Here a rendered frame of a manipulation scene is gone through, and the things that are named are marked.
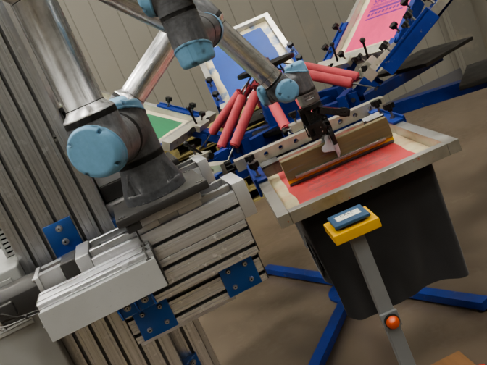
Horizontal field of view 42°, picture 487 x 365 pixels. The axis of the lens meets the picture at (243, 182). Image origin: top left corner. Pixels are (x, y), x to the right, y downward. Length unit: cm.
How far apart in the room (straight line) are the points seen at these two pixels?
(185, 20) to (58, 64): 27
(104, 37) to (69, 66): 539
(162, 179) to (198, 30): 38
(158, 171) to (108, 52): 529
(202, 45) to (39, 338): 86
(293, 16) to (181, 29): 586
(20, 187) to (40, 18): 48
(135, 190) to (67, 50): 36
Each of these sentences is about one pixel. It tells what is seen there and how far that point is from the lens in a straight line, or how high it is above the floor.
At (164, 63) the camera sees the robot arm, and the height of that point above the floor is 153.
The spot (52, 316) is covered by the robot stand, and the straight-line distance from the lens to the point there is 139.
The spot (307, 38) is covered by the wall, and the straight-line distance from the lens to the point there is 712.
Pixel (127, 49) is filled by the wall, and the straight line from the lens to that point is 672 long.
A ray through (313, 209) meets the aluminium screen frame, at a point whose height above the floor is 97.
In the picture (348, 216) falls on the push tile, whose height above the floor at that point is 97.
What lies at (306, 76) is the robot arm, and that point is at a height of 130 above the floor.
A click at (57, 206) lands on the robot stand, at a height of 131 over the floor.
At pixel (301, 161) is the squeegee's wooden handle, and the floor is 103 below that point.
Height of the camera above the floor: 153
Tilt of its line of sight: 13 degrees down
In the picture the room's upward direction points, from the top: 24 degrees counter-clockwise
